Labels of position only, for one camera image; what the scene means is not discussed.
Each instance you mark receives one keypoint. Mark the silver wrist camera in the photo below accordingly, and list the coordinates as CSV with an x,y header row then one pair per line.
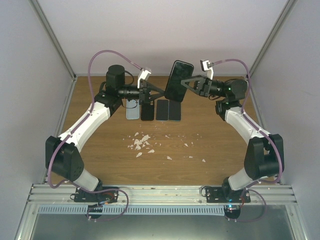
x,y
207,66
143,76

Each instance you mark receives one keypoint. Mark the grey slotted cable duct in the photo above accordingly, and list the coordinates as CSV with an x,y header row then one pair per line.
x,y
181,210

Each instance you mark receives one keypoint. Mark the light blue phone case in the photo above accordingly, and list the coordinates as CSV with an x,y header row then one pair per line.
x,y
132,109

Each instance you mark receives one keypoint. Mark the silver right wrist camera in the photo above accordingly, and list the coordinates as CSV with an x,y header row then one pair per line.
x,y
207,66

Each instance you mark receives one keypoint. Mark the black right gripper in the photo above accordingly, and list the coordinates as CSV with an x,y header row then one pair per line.
x,y
204,91

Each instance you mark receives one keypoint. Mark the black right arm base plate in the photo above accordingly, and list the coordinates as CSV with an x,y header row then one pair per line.
x,y
219,194

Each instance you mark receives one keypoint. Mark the aluminium front rail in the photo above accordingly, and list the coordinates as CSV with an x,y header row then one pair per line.
x,y
163,194

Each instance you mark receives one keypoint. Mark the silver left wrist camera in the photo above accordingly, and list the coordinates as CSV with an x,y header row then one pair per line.
x,y
143,76

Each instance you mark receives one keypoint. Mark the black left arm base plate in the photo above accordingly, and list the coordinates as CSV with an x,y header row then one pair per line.
x,y
108,196

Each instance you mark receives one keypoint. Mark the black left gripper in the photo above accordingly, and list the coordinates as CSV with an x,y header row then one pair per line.
x,y
145,92

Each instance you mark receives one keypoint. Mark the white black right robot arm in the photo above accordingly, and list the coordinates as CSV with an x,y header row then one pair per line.
x,y
264,156

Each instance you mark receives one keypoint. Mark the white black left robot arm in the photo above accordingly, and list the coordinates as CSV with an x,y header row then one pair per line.
x,y
63,153

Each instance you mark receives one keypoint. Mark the black phone case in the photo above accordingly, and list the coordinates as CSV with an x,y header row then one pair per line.
x,y
147,111

